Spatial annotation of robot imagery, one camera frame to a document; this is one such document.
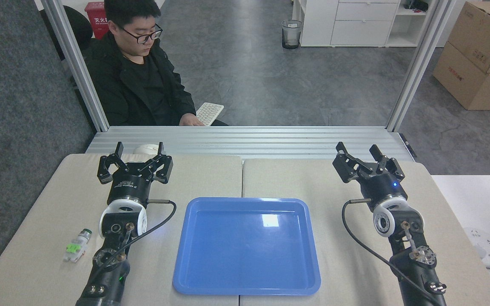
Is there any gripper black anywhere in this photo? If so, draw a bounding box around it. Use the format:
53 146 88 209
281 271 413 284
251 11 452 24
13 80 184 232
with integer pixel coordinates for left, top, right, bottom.
332 142 408 211
97 142 174 204

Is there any white computer mouse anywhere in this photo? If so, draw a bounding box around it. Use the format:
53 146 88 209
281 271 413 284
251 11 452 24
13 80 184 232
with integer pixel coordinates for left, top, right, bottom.
133 144 163 155

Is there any blue plastic tray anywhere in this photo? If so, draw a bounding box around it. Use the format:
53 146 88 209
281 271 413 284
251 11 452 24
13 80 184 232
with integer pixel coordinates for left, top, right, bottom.
172 197 322 296

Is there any person's left hand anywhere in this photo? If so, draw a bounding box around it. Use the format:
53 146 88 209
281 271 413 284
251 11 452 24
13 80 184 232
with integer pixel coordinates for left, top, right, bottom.
179 113 206 127

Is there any beige table mat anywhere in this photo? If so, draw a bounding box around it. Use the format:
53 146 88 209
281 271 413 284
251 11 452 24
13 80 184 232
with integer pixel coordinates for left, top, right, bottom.
0 153 244 306
238 158 490 306

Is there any person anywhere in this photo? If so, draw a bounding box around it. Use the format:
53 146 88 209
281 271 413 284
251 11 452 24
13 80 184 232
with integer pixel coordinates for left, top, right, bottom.
82 0 229 127

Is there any white keyboard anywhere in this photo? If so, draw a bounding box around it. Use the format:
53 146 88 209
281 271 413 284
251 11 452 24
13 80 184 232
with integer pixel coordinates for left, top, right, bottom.
195 102 225 127

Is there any ribbed aluminium platform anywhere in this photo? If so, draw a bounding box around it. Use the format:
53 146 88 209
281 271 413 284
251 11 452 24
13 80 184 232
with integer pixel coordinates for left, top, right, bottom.
85 125 416 162

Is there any white side table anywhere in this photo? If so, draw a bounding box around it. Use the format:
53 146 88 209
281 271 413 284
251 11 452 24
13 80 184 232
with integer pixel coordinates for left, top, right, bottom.
431 175 490 306

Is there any large cardboard box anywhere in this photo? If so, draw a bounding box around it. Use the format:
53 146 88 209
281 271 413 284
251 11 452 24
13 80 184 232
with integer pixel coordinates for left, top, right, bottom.
432 41 490 111

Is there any white power strip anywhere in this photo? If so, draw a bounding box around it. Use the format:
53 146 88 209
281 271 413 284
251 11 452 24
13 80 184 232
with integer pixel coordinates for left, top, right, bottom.
463 227 490 269

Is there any white drawer cabinet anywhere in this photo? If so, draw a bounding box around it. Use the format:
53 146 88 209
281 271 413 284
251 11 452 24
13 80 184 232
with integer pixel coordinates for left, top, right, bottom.
291 0 431 48

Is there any grey mesh trash bin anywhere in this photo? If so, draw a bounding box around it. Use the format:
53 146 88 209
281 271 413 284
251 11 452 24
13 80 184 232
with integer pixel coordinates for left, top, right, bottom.
281 20 303 50

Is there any black office chair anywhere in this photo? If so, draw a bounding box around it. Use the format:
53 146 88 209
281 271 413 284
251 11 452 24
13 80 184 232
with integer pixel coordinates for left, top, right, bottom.
40 5 94 61

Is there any red fire equipment box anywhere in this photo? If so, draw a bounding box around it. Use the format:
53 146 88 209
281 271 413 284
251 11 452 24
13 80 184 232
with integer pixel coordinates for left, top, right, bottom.
84 2 110 40

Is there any black object on shelf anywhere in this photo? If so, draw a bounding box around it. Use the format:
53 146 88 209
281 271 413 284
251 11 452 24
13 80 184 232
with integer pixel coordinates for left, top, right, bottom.
404 0 429 12

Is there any small cardboard box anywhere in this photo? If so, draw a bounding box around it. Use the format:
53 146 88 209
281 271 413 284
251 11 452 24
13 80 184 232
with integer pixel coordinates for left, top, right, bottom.
447 0 490 75

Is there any black edge bracket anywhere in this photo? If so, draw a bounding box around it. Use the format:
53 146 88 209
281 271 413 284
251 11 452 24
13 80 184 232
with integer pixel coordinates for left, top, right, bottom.
399 133 418 158

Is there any white green switch part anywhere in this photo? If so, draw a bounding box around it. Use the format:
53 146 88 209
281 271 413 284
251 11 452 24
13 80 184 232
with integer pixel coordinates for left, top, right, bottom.
63 228 93 263

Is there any silver aluminium post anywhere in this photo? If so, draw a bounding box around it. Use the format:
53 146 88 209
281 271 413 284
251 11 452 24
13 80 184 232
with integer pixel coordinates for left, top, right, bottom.
386 0 457 133
40 0 110 133

